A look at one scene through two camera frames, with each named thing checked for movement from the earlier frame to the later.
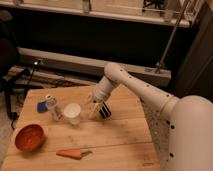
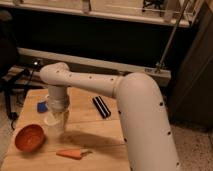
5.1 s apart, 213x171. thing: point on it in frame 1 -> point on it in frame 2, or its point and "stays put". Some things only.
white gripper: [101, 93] -> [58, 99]
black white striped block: [104, 111] stays put
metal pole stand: [159, 65] stays put
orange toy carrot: [73, 153] stays put
